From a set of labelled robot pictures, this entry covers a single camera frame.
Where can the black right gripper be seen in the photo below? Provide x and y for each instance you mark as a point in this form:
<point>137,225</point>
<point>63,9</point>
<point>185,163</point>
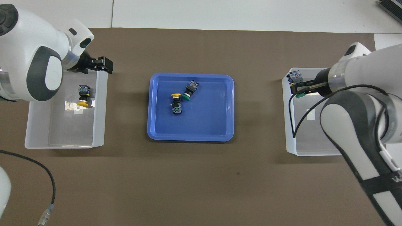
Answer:
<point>323,83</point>

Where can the yellow push button switch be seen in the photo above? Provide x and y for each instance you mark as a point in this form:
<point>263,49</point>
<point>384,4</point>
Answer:
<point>176,108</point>
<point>83,95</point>

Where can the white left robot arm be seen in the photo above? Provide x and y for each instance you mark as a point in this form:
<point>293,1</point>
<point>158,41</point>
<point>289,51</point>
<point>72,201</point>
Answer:
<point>25,47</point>

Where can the translucent white plastic box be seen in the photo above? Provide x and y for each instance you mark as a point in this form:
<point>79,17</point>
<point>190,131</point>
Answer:
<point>37,131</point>
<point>289,125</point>

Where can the small white label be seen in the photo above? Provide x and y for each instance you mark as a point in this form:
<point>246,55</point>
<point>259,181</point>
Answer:
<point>78,110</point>
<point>311,116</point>

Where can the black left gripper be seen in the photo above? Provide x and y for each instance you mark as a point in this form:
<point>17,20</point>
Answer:
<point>86,64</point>

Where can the green push button switch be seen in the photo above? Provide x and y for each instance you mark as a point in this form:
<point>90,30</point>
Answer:
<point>295,76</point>
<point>190,89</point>

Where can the blue plastic tray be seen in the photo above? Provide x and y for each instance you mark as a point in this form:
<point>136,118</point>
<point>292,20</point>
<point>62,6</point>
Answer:
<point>201,125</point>

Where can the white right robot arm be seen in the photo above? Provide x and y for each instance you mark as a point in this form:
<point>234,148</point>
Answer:
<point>361,131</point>

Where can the dark ridged device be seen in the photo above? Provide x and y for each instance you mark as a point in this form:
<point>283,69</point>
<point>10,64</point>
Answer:
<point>392,8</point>

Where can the brown table mat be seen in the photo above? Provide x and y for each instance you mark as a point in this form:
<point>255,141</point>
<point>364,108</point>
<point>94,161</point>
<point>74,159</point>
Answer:
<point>201,182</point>

